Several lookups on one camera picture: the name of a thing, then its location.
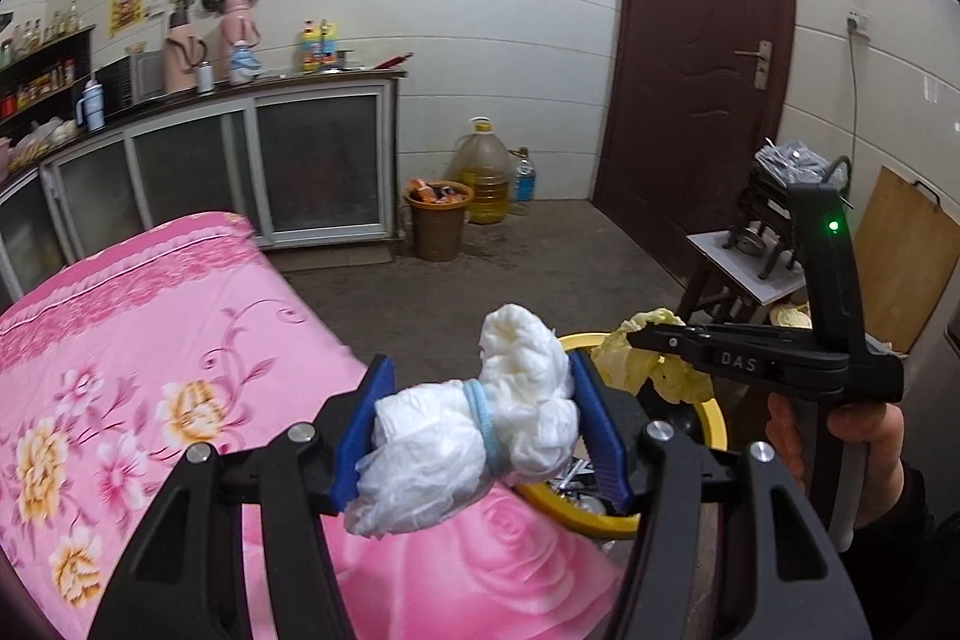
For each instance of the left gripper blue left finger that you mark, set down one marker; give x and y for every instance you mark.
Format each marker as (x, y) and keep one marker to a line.
(350, 426)

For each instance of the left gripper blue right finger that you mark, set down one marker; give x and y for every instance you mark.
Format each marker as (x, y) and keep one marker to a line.
(605, 447)

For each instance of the yellow paper napkin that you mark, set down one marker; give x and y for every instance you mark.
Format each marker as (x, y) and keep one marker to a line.
(629, 369)

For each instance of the white plastic bag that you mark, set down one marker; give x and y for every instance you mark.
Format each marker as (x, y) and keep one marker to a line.
(439, 447)

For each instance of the yellow rimmed black trash bin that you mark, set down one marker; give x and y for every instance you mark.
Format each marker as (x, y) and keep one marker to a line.
(646, 423)

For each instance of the brown trash bucket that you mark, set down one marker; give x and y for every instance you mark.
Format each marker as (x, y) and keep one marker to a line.
(439, 211)

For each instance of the kitchen counter cabinet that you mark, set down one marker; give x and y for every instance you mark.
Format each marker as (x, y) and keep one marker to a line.
(309, 161)

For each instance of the small wooden stool table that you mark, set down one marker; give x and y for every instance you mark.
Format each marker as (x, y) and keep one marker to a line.
(731, 285)

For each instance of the black metal machine on stool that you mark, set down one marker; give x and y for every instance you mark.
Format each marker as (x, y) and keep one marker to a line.
(763, 227)

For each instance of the cooking oil jug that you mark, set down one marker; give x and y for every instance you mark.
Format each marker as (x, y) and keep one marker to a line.
(483, 163)

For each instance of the small blue water bottle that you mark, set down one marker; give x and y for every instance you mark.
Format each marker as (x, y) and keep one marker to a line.
(523, 190)

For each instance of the pink floral tablecloth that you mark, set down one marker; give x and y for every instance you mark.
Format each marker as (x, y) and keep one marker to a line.
(185, 335)

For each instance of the dark red wooden door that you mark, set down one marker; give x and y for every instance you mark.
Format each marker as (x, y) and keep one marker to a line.
(697, 86)

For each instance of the yellow detergent bottles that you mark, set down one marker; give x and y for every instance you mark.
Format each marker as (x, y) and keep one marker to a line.
(317, 47)

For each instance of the pink thermos right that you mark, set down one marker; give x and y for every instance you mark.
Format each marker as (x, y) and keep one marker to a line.
(239, 39)

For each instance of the pink thermos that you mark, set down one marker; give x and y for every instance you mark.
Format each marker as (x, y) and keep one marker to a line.
(183, 53)
(239, 39)

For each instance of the pink thermos left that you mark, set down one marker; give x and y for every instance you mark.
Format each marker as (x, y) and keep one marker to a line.
(183, 53)

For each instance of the microwave oven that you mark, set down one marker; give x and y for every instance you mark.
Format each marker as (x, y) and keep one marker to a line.
(132, 80)

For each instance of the light blue lidded cup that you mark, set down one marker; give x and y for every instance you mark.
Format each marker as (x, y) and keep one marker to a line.
(89, 109)

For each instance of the dark spice shelf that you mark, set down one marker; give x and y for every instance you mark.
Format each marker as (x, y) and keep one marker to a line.
(45, 84)

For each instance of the yellow poster on wall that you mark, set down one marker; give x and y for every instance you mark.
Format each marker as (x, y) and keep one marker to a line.
(125, 13)

